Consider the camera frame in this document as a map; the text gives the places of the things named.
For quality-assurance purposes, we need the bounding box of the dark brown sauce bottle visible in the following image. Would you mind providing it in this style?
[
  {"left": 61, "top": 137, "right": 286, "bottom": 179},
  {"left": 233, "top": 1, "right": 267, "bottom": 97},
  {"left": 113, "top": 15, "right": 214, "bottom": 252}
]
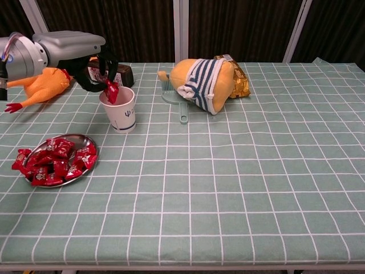
[{"left": 87, "top": 61, "right": 135, "bottom": 88}]

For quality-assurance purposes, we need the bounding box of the mint green plastic comb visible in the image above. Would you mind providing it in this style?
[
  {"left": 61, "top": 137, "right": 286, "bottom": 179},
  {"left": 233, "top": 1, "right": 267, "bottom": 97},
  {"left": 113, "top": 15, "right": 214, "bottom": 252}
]
[{"left": 161, "top": 80, "right": 190, "bottom": 124}]

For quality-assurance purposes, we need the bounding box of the green white checked tablecloth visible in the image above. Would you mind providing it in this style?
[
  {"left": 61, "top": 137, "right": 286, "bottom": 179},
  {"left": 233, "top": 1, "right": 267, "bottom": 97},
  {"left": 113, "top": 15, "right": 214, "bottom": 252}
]
[{"left": 0, "top": 57, "right": 365, "bottom": 266}]

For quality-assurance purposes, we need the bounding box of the white paper cup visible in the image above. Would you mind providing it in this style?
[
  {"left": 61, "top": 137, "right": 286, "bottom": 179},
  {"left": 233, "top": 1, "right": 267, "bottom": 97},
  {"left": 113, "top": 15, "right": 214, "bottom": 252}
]
[{"left": 99, "top": 86, "right": 136, "bottom": 134}]

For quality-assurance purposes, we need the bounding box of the dark brown curtain panel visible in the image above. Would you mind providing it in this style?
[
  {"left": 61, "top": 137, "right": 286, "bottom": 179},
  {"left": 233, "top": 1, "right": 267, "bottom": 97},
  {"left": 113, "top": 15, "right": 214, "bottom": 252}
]
[
  {"left": 31, "top": 0, "right": 175, "bottom": 63},
  {"left": 0, "top": 0, "right": 37, "bottom": 38},
  {"left": 291, "top": 0, "right": 365, "bottom": 71},
  {"left": 188, "top": 0, "right": 303, "bottom": 63}
]

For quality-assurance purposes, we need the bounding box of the orange rubber chicken toy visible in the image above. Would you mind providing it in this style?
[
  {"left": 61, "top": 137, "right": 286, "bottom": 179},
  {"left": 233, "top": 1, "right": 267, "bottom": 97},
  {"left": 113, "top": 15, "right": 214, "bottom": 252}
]
[{"left": 5, "top": 57, "right": 99, "bottom": 114}]

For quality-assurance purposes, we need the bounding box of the gold foil snack package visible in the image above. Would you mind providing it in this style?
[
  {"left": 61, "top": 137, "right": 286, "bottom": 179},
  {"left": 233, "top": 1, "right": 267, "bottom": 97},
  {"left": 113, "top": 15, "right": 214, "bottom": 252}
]
[{"left": 213, "top": 53, "right": 252, "bottom": 99}]

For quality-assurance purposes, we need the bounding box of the yellow plush toy striped shirt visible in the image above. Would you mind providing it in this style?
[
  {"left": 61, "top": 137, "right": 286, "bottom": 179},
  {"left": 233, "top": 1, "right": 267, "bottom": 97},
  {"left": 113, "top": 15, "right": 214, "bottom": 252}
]
[{"left": 157, "top": 58, "right": 239, "bottom": 115}]

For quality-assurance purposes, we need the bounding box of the round metal plate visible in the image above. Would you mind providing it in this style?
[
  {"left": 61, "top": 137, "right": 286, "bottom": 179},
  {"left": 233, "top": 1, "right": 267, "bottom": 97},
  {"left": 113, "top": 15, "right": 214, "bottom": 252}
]
[{"left": 24, "top": 133, "right": 98, "bottom": 189}]

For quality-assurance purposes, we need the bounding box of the white metal frame post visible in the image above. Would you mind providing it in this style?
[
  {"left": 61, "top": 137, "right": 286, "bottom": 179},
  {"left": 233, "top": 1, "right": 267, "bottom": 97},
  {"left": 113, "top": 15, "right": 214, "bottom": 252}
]
[
  {"left": 173, "top": 0, "right": 190, "bottom": 62},
  {"left": 282, "top": 0, "right": 314, "bottom": 63},
  {"left": 19, "top": 0, "right": 49, "bottom": 34}
]

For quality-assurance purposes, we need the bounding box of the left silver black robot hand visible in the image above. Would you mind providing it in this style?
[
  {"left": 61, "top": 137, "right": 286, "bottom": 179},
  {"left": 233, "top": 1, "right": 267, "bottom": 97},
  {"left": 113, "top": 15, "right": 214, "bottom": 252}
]
[{"left": 32, "top": 30, "right": 120, "bottom": 94}]

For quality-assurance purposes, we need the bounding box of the red candy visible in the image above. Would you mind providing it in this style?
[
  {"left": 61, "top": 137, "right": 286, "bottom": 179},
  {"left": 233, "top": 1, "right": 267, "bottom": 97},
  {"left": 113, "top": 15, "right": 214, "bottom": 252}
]
[
  {"left": 30, "top": 170, "right": 64, "bottom": 187},
  {"left": 74, "top": 142, "right": 98, "bottom": 169},
  {"left": 45, "top": 138, "right": 72, "bottom": 158},
  {"left": 103, "top": 79, "right": 120, "bottom": 104},
  {"left": 27, "top": 150, "right": 55, "bottom": 167},
  {"left": 64, "top": 162, "right": 84, "bottom": 180},
  {"left": 11, "top": 148, "right": 33, "bottom": 175},
  {"left": 52, "top": 159, "right": 69, "bottom": 178}
]

